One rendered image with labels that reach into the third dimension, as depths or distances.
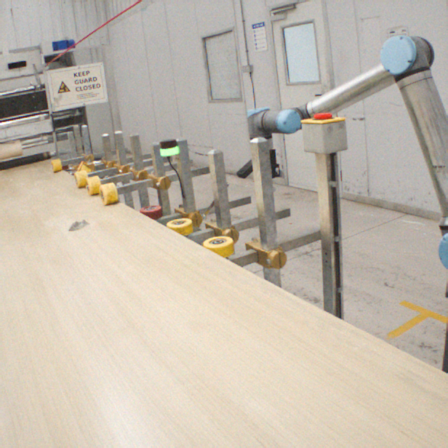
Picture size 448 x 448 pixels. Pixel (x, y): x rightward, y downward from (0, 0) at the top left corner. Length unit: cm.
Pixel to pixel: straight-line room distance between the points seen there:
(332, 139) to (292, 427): 60
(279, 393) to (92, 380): 30
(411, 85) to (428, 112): 9
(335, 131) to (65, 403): 73
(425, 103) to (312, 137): 51
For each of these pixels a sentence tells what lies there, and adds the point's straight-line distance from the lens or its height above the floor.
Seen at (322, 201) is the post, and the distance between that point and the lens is 106.
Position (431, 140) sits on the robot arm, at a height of 111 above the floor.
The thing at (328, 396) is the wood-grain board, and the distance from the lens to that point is 68.
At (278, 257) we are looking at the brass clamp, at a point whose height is 85.
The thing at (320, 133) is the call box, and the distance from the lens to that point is 99.
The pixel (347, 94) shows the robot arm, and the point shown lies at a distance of 173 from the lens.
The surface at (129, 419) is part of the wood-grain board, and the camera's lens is 69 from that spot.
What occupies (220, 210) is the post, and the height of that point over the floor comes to 93.
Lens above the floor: 133
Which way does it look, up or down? 17 degrees down
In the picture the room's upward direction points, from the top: 7 degrees counter-clockwise
